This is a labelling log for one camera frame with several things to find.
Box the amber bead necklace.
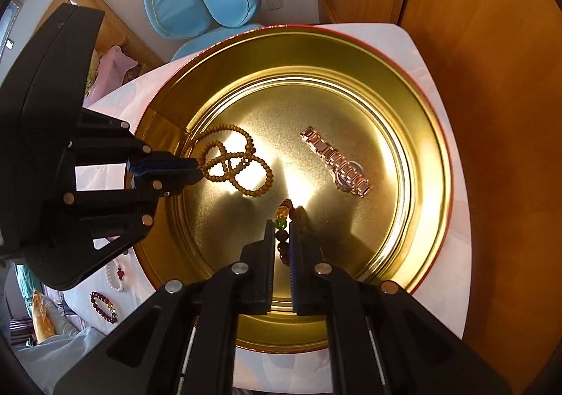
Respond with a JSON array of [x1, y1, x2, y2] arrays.
[[183, 123, 275, 198]]

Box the white pearl bead bracelet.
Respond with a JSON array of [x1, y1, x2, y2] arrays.
[[105, 257, 127, 294]]

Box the dark multicolour bead bracelet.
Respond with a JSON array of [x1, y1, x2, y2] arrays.
[[274, 198, 309, 268]]

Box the rose gold wrist watch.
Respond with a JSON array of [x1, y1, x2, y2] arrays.
[[299, 126, 372, 197]]

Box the white printed table cloth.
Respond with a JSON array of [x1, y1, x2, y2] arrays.
[[65, 23, 471, 394]]

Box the pink bed sheet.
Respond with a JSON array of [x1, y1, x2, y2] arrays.
[[83, 45, 139, 108]]

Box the green plush toy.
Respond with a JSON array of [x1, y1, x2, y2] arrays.
[[85, 50, 100, 97]]

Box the round red gold tin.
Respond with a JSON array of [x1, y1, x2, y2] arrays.
[[131, 24, 455, 354]]

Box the framed wedding photo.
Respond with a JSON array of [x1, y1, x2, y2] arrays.
[[0, 0, 22, 58]]

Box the wooden wardrobe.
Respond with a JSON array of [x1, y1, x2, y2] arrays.
[[318, 0, 561, 394]]

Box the dark red bead bracelet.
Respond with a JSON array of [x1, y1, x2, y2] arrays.
[[89, 290, 120, 325]]

